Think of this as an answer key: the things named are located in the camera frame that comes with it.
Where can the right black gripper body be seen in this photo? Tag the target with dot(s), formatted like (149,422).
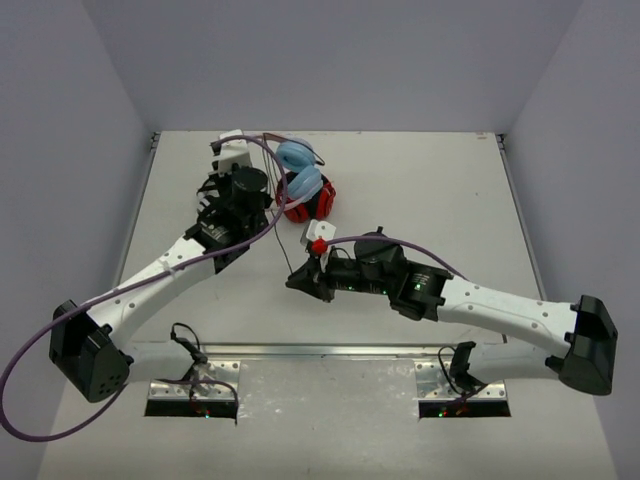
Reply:
(349,278)

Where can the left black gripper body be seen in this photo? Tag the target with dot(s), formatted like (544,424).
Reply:
(211,195)

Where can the pink blue cat-ear headphones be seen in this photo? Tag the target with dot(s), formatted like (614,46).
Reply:
(297,156)

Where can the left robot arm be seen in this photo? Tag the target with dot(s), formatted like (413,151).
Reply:
(95,349)

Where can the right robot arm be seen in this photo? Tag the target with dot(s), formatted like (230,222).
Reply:
(573,343)

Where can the black white headphones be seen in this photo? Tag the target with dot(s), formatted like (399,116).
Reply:
(207,195)

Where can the red black headphones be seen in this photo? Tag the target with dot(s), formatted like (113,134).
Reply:
(318,207)

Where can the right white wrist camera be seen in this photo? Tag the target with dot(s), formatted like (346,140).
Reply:
(316,239)

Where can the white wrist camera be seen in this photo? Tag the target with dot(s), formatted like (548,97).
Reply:
(316,239)
(230,150)

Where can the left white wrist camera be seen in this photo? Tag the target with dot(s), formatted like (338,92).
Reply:
(230,150)

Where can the right metal mounting bracket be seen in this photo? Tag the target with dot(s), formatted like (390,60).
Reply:
(431,384)

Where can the metal mounting bracket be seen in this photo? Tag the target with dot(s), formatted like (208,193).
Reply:
(218,380)
(431,384)

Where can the metal table edge rail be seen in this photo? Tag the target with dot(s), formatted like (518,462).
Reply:
(300,351)

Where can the left metal mounting bracket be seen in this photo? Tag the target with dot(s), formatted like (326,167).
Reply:
(218,380)

